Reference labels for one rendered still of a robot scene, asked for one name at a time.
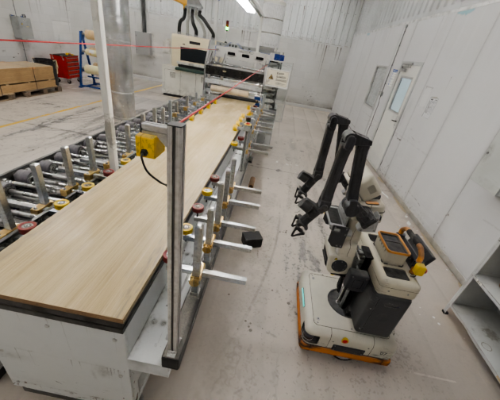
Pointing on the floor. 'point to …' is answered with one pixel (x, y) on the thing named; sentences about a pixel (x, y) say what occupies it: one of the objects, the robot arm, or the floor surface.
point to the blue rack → (83, 69)
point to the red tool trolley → (67, 66)
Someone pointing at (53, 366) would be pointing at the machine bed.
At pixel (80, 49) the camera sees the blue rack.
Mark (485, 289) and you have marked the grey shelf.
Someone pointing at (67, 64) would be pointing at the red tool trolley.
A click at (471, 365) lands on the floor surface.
